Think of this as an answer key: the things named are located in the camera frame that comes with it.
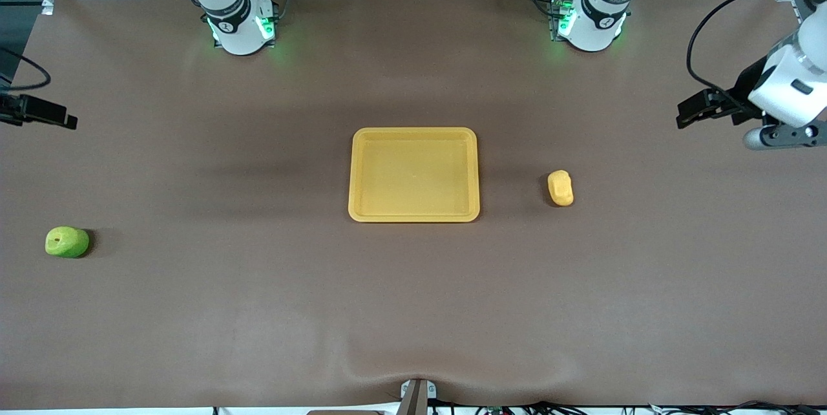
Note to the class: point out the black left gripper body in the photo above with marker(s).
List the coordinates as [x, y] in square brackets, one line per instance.
[745, 93]

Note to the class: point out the green toy apple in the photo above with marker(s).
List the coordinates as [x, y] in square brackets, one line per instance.
[68, 244]

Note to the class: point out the yellow toy potato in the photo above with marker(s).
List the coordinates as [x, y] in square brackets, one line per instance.
[560, 189]

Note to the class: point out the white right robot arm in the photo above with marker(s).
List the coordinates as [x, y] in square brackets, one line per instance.
[236, 30]

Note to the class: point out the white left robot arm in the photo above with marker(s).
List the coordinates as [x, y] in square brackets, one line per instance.
[597, 24]

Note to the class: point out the yellow plastic tray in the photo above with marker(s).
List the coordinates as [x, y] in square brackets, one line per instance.
[413, 176]

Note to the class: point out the brown table mat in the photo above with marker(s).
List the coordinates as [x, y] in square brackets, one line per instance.
[194, 311]

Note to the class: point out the metal camera mount clamp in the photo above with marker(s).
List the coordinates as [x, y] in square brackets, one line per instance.
[417, 399]

